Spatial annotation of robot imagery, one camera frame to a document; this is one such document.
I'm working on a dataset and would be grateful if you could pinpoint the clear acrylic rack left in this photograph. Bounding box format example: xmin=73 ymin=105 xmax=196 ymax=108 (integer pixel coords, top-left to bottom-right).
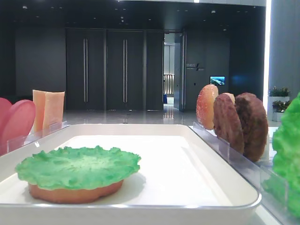
xmin=0 ymin=121 xmax=68 ymax=156

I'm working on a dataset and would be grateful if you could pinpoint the orange cheese slice right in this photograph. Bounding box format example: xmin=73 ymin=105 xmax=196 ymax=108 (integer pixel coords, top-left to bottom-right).
xmin=43 ymin=92 xmax=65 ymax=136

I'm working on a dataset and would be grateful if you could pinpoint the clear acrylic rack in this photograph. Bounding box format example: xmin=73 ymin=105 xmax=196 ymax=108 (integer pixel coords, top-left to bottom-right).
xmin=191 ymin=122 xmax=300 ymax=225
xmin=0 ymin=121 xmax=68 ymax=156

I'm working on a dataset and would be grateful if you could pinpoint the red tomato slice rear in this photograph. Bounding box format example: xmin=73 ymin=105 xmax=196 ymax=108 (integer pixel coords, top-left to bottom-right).
xmin=0 ymin=97 xmax=12 ymax=143

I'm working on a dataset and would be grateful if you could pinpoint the red tomato slice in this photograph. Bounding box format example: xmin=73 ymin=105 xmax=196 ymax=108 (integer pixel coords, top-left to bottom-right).
xmin=0 ymin=100 xmax=36 ymax=155
xmin=0 ymin=97 xmax=12 ymax=143

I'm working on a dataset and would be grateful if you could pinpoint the green lettuce leaf on bread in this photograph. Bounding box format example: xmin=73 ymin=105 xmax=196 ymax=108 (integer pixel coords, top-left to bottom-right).
xmin=15 ymin=146 xmax=141 ymax=190

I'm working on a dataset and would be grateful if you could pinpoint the small wall screen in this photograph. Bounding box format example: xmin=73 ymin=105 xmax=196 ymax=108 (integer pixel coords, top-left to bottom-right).
xmin=210 ymin=76 xmax=225 ymax=86

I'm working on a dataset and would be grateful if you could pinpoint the brown meat patty front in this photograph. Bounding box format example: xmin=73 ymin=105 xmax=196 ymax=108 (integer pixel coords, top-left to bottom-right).
xmin=213 ymin=93 xmax=244 ymax=154

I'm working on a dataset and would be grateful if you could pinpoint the brown meat patty rear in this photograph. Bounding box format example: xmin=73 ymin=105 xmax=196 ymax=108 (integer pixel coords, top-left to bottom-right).
xmin=235 ymin=92 xmax=268 ymax=162

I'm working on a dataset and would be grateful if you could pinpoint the orange cheese slice left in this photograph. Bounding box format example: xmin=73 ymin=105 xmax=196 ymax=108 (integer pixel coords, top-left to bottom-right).
xmin=32 ymin=90 xmax=46 ymax=133

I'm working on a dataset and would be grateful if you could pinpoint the red tomato slice front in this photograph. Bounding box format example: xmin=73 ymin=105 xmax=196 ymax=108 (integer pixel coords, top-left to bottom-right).
xmin=0 ymin=100 xmax=36 ymax=155

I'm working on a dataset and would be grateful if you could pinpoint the dark double door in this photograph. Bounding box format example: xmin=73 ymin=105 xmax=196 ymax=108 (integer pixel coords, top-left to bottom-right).
xmin=66 ymin=29 xmax=164 ymax=110

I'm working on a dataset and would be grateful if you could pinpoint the white rectangular tray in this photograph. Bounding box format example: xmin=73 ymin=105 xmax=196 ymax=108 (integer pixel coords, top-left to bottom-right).
xmin=0 ymin=124 xmax=262 ymax=225

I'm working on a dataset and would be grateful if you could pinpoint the potted plants white planter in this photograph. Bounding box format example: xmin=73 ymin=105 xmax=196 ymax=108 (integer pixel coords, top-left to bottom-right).
xmin=267 ymin=86 xmax=291 ymax=120

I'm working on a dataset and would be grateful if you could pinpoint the green lettuce in rack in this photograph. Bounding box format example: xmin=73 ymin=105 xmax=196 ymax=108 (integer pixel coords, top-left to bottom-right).
xmin=262 ymin=95 xmax=300 ymax=218

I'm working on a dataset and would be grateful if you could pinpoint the bread slice in rack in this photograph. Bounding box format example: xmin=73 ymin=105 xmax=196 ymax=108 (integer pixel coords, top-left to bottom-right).
xmin=196 ymin=84 xmax=218 ymax=130

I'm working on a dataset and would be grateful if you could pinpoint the clear acrylic rack right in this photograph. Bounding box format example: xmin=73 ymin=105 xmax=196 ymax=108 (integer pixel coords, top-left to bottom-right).
xmin=191 ymin=122 xmax=300 ymax=225

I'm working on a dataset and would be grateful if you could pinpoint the brown meat patty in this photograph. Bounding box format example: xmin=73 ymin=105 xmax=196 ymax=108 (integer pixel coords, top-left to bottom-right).
xmin=213 ymin=93 xmax=244 ymax=154
xmin=235 ymin=92 xmax=268 ymax=162

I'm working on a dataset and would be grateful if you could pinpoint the bottom bread slice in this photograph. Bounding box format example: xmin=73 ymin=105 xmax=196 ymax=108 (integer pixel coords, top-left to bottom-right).
xmin=29 ymin=180 xmax=124 ymax=204

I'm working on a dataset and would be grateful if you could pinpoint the orange cheese slice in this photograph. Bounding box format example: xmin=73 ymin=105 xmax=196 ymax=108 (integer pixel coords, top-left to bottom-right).
xmin=43 ymin=92 xmax=65 ymax=136
xmin=32 ymin=90 xmax=46 ymax=133

